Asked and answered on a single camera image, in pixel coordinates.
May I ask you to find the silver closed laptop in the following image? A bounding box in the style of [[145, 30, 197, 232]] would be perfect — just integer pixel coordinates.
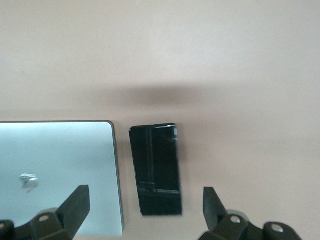
[[0, 120, 125, 238]]

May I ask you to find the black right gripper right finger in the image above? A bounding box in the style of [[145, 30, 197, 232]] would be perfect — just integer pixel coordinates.
[[201, 186, 301, 240]]

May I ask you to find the black smartphone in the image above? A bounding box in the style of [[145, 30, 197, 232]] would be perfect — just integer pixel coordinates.
[[128, 122, 184, 217]]

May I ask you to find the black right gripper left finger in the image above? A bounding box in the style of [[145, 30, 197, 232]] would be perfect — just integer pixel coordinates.
[[0, 184, 90, 240]]

